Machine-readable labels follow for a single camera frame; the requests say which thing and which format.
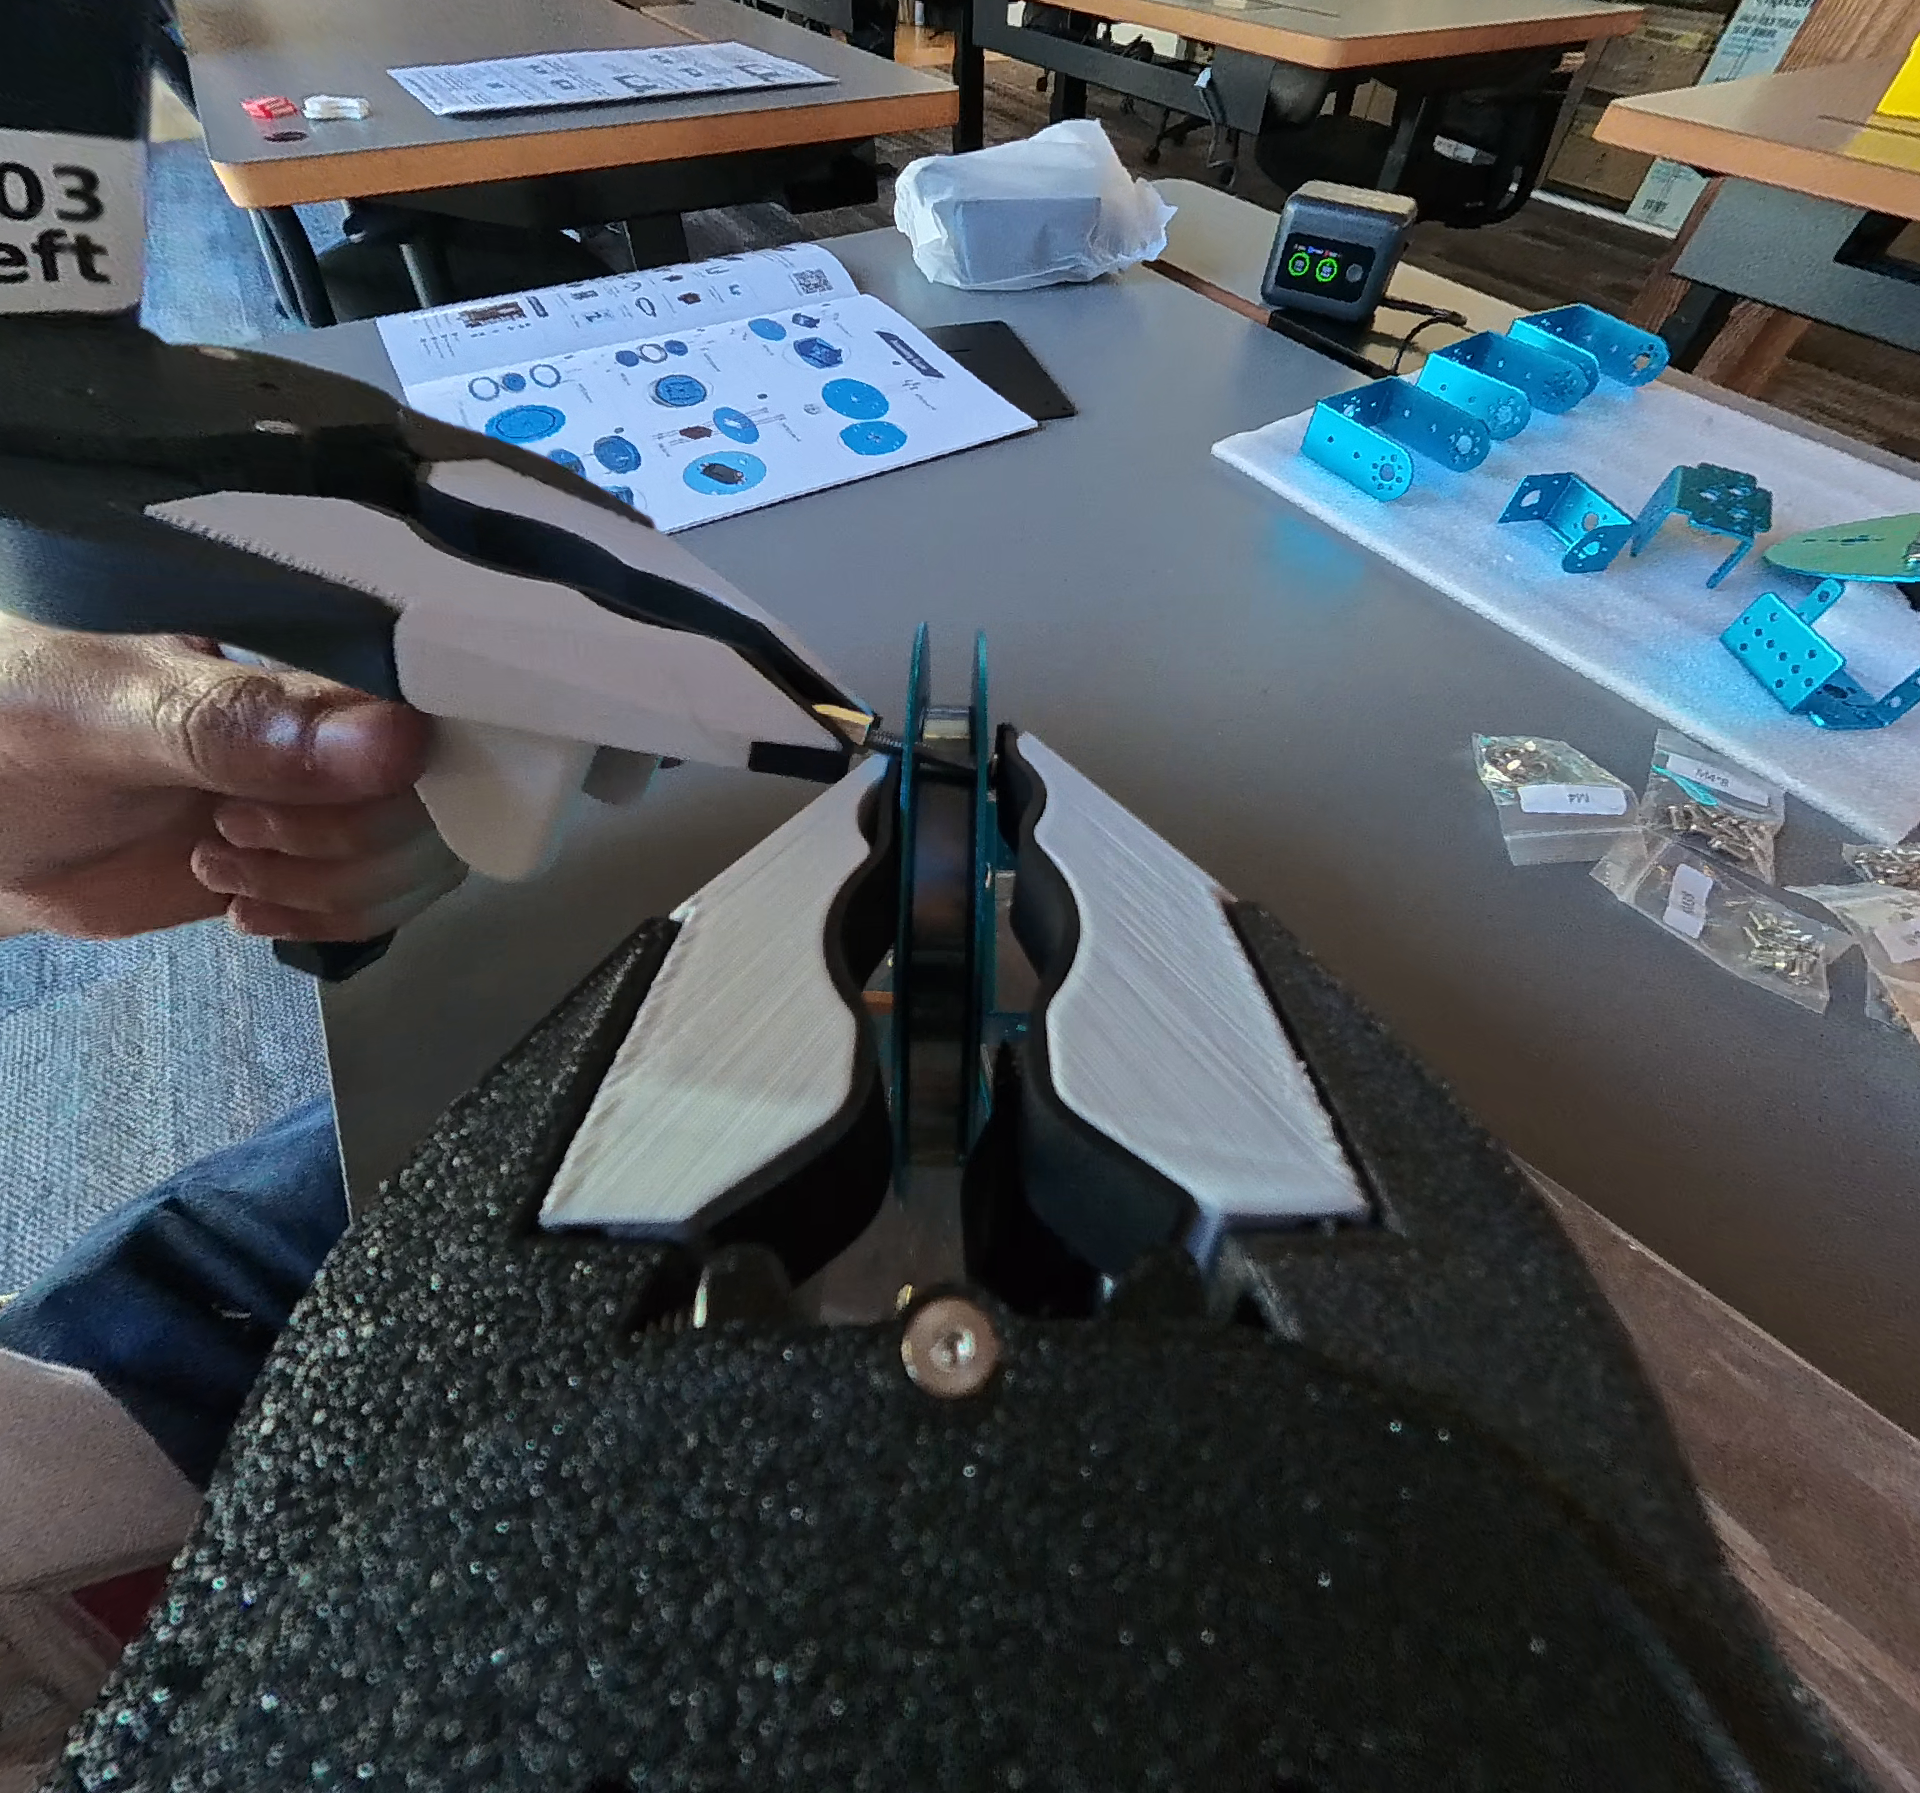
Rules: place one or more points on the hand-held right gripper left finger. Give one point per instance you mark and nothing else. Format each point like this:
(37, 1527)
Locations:
(720, 1059)

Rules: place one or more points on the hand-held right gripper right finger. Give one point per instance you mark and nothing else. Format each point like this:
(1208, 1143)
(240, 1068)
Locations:
(1201, 1059)

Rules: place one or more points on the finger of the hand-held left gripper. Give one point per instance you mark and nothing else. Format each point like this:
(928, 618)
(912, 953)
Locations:
(601, 532)
(570, 684)

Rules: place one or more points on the brass standoff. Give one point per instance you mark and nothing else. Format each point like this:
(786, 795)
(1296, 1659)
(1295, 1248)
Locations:
(858, 725)

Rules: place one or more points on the blue round turntable base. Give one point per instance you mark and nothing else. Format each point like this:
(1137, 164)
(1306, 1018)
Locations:
(945, 849)

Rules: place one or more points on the person's left hand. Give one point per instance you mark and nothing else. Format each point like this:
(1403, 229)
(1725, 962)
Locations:
(135, 774)

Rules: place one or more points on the open instruction booklet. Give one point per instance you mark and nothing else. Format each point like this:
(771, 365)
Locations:
(450, 353)

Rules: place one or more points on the small white part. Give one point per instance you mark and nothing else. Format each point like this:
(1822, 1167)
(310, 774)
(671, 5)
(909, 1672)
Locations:
(333, 107)

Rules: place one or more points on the pile of small screw bags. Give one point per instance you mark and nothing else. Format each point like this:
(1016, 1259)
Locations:
(1545, 789)

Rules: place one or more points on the black flat plate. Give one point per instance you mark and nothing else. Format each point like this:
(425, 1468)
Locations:
(1020, 369)

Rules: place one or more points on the printed paper sheet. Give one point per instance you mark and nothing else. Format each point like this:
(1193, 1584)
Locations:
(601, 81)

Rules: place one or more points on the white wrapped grey bundle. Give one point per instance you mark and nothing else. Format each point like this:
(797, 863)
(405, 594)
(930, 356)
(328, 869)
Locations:
(1035, 219)

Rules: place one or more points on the white foam sheet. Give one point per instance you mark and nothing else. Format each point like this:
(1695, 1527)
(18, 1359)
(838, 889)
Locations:
(1424, 532)

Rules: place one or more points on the dark device with green display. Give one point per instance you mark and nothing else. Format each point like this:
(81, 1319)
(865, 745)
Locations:
(1335, 219)

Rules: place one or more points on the blue oval metal plate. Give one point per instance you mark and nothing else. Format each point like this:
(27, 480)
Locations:
(1852, 548)

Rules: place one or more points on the yellow tray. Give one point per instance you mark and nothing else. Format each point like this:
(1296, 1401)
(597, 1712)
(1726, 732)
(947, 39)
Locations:
(1902, 82)

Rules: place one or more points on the small blue angle bracket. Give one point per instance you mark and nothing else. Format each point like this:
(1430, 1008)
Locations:
(1560, 511)

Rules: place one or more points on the blue U-shaped servo bracket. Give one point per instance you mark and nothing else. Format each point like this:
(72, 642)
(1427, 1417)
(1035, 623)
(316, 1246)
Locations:
(1591, 330)
(1501, 369)
(1381, 420)

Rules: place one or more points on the wide blue perforated bracket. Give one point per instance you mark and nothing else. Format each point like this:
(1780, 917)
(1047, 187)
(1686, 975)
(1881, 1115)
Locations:
(1779, 653)

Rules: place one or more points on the teal multi-hole metal bracket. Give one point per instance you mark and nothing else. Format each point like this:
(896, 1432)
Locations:
(1711, 496)

